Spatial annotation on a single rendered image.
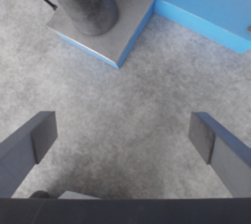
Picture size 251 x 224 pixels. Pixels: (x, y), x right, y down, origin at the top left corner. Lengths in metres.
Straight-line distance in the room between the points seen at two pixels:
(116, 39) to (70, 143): 0.57
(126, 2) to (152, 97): 0.47
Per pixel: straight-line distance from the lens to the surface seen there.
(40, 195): 0.99
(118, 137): 0.92
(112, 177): 0.96
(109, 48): 0.84
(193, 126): 0.16
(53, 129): 0.17
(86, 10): 0.71
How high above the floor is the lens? 0.91
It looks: 81 degrees down
